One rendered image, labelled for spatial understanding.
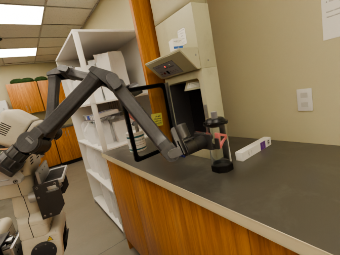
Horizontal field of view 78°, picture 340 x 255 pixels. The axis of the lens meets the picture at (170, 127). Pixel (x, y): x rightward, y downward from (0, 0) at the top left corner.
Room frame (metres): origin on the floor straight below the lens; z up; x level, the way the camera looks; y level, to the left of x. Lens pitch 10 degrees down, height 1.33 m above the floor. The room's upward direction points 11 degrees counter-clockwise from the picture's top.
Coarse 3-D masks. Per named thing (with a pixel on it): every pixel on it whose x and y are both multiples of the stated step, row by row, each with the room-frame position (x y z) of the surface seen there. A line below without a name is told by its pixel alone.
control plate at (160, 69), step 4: (164, 64) 1.12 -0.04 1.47; (172, 64) 1.09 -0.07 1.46; (176, 64) 1.07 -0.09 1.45; (156, 68) 1.20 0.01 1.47; (160, 68) 1.17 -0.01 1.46; (164, 68) 1.15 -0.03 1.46; (168, 68) 1.13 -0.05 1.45; (172, 68) 1.12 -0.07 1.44; (176, 68) 1.10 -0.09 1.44; (180, 68) 1.08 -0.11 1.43; (160, 72) 1.21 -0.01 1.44; (172, 72) 1.15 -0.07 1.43; (176, 72) 1.13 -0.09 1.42; (164, 76) 1.23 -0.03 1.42
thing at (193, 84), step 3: (186, 81) 1.20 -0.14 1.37; (189, 81) 1.16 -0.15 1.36; (192, 81) 1.14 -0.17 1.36; (195, 81) 1.13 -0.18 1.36; (198, 81) 1.13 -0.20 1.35; (186, 84) 1.18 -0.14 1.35; (189, 84) 1.15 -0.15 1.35; (192, 84) 1.14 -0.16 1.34; (195, 84) 1.13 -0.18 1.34; (198, 84) 1.12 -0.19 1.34; (186, 87) 1.17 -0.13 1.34; (189, 87) 1.15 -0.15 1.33; (192, 87) 1.13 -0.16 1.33; (195, 87) 1.12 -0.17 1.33; (198, 87) 1.12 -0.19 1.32; (186, 90) 1.16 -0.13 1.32; (189, 90) 1.14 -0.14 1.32
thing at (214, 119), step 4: (212, 112) 0.90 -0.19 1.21; (216, 112) 0.90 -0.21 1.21; (212, 116) 0.90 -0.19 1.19; (216, 116) 0.90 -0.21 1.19; (220, 116) 0.92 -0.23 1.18; (208, 120) 0.89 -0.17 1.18; (212, 120) 0.87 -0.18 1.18; (216, 120) 0.87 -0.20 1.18; (220, 120) 0.87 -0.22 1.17; (224, 120) 0.88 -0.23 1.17
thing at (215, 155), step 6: (204, 126) 0.89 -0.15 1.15; (210, 126) 0.86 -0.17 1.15; (216, 126) 0.86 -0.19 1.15; (222, 126) 0.87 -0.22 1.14; (210, 132) 0.88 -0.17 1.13; (216, 132) 0.86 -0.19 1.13; (222, 132) 0.86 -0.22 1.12; (222, 138) 0.86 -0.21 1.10; (228, 138) 0.90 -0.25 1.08; (228, 144) 0.88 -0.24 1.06; (210, 150) 0.89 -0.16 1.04; (216, 150) 0.87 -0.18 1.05; (222, 150) 0.86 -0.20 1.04; (228, 150) 0.87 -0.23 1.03; (210, 156) 0.90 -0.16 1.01; (216, 156) 0.87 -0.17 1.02; (222, 156) 0.86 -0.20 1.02; (228, 156) 0.87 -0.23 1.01; (216, 162) 0.87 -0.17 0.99; (222, 162) 0.86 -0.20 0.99; (228, 162) 0.87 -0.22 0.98
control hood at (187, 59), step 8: (184, 48) 0.98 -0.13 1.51; (192, 48) 1.01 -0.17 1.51; (168, 56) 1.04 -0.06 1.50; (176, 56) 1.01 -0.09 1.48; (184, 56) 0.98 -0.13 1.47; (192, 56) 1.00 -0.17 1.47; (152, 64) 1.18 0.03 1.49; (160, 64) 1.14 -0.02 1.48; (184, 64) 1.04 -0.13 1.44; (192, 64) 1.00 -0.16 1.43; (184, 72) 1.10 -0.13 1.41
